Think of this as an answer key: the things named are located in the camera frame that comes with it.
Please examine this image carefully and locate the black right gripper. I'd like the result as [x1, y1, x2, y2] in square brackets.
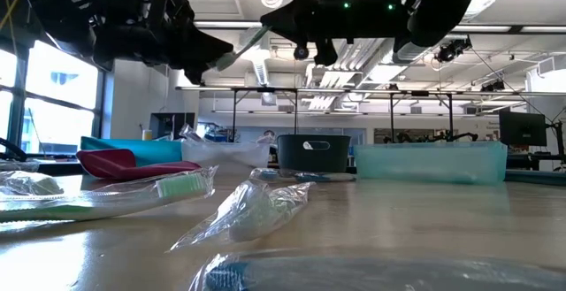
[259, 0, 399, 67]

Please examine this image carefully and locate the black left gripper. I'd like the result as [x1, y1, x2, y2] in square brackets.
[90, 0, 235, 87]

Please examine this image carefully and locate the magenta plastic bin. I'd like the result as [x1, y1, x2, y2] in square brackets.
[75, 148, 203, 181]

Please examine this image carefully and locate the black computer monitor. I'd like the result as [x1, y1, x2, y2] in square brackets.
[149, 111, 196, 142]
[499, 111, 548, 148]

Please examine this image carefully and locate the clear white plastic bin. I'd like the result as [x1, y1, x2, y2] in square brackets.
[180, 142, 272, 177]

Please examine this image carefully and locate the dark grey plastic bin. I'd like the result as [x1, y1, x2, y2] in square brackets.
[276, 134, 352, 173]

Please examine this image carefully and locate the bright blue plastic bin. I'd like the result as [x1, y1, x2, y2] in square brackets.
[80, 135, 185, 165]

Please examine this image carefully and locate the teal translucent plastic bin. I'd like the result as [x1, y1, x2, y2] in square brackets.
[352, 141, 509, 185]

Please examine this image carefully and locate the black monitor stand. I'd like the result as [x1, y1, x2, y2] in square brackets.
[547, 120, 566, 172]

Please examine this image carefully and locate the black gantry frame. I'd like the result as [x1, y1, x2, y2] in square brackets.
[175, 86, 465, 144]

